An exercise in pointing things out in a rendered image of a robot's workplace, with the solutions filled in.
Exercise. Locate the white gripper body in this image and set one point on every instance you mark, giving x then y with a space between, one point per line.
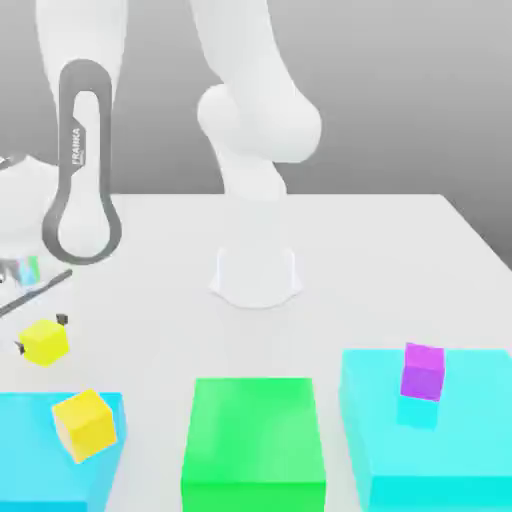
36 291

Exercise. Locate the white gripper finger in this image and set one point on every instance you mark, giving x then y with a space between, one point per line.
19 348
61 318

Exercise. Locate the small lime yellow cube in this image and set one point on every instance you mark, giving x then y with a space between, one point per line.
44 343

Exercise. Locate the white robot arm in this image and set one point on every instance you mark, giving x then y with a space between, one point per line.
256 132

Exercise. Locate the small golden yellow cube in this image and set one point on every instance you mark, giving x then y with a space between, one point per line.
86 426

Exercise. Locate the small purple cube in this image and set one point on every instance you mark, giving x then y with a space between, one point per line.
423 374

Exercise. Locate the small cyan cube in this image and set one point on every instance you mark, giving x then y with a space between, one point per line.
416 414

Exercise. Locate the large sky blue box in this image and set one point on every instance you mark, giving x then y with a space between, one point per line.
28 460

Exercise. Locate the large green box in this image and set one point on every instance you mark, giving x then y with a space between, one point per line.
252 436

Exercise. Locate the large cyan box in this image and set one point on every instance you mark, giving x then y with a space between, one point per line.
464 440

